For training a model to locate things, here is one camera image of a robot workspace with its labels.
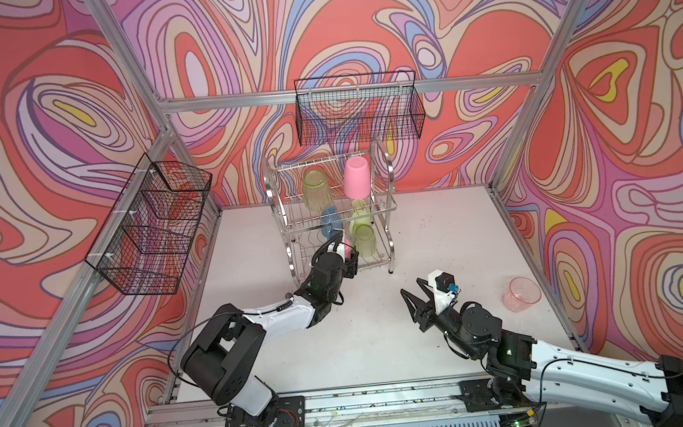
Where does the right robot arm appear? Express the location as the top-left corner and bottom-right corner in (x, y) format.
(400, 270), (683, 427)

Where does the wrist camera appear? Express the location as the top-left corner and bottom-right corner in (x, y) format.
(328, 241), (346, 261)
(427, 269), (459, 315)

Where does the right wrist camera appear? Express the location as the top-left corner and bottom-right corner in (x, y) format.
(427, 269), (459, 315)

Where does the black wire basket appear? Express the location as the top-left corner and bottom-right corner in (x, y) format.
(84, 154), (214, 296)
(294, 68), (426, 147)

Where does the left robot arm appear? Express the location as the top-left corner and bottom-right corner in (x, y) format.
(180, 243), (359, 419)

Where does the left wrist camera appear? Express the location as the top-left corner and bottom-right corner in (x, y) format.
(328, 241), (346, 261)

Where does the light green ceramic mug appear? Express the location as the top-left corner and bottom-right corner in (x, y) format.
(349, 199), (371, 233)

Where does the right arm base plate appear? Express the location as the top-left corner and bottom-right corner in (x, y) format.
(455, 378), (540, 412)

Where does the black wire basket back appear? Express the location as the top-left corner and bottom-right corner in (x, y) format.
(294, 68), (426, 147)

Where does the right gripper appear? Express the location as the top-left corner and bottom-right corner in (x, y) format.
(399, 273), (483, 366)

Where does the pink plastic cup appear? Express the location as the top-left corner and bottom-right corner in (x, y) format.
(343, 156), (371, 200)
(343, 237), (353, 261)

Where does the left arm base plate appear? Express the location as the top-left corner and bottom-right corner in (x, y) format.
(221, 395), (306, 427)

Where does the green transparent cup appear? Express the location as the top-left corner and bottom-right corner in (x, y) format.
(352, 223), (377, 258)
(303, 169), (334, 213)

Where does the clear pink glass cup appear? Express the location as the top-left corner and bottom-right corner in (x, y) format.
(502, 277), (543, 312)

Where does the black wire basket left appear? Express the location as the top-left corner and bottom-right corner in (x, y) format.
(84, 154), (214, 296)

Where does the blue ceramic mug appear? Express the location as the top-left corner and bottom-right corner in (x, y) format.
(321, 205), (344, 240)

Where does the steel two-tier dish rack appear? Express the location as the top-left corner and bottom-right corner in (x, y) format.
(264, 140), (397, 283)

